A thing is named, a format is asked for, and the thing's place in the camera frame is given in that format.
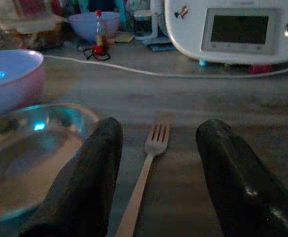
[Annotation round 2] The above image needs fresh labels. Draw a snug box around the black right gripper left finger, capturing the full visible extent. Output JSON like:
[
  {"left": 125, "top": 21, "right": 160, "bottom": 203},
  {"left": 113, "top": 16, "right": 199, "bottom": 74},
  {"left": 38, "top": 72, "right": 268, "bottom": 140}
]
[{"left": 18, "top": 117, "right": 124, "bottom": 237}]

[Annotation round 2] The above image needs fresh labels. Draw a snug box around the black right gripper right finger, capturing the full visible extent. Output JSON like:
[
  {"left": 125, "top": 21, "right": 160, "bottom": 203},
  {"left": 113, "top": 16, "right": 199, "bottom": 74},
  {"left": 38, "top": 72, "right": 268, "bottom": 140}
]
[{"left": 195, "top": 118, "right": 288, "bottom": 237}]

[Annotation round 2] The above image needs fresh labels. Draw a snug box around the clear glass plate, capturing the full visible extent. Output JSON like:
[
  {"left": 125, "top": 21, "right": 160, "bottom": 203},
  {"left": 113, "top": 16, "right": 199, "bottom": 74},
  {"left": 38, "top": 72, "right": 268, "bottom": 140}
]
[{"left": 0, "top": 103, "right": 101, "bottom": 225}]

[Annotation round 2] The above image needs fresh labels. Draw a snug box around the silver metal fork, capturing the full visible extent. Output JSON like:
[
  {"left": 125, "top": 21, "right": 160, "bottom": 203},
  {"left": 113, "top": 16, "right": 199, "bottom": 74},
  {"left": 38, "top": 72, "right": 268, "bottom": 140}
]
[{"left": 115, "top": 122, "right": 171, "bottom": 237}]

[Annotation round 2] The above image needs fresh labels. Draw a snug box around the large purple plastic bowl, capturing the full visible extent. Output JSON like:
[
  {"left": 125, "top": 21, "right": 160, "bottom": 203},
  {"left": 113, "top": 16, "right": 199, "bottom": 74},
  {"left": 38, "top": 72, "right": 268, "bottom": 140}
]
[{"left": 0, "top": 49, "right": 46, "bottom": 119}]

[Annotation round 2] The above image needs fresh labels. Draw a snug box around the red and black keyring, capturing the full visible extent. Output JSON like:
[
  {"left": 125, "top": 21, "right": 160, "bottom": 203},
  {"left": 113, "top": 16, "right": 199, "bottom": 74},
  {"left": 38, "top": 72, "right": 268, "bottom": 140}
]
[{"left": 82, "top": 44, "right": 111, "bottom": 61}]

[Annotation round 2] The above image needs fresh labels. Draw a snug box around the white kitchen machine with screen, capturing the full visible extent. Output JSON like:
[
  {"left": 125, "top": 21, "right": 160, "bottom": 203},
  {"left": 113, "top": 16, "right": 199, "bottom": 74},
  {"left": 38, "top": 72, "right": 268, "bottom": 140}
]
[{"left": 164, "top": 0, "right": 288, "bottom": 65}]

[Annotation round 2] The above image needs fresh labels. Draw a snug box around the small bottle with red cap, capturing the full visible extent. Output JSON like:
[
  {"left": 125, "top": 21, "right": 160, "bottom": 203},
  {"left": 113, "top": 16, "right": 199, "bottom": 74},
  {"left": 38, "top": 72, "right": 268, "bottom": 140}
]
[{"left": 95, "top": 9, "right": 105, "bottom": 47}]

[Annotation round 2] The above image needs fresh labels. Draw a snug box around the blue flat pad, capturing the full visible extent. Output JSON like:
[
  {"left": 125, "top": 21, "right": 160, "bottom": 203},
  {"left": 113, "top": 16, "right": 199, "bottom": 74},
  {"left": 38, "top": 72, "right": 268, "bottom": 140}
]
[{"left": 148, "top": 42, "right": 177, "bottom": 53}]

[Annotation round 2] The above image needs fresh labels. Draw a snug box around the small purple plastic bowl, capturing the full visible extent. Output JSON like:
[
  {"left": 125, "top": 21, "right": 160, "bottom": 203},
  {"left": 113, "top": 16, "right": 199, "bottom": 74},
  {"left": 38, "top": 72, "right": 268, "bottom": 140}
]
[{"left": 68, "top": 11, "right": 121, "bottom": 44}]

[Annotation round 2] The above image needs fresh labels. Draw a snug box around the clear plastic food container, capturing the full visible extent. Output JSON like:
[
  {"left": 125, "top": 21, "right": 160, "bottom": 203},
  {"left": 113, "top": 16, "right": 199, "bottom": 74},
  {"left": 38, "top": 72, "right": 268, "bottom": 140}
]
[{"left": 0, "top": 0, "right": 67, "bottom": 51}]

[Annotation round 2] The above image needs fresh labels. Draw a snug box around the white power cable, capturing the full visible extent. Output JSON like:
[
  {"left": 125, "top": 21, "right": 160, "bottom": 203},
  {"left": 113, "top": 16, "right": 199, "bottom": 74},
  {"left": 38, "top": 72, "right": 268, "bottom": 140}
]
[{"left": 43, "top": 54, "right": 288, "bottom": 79}]

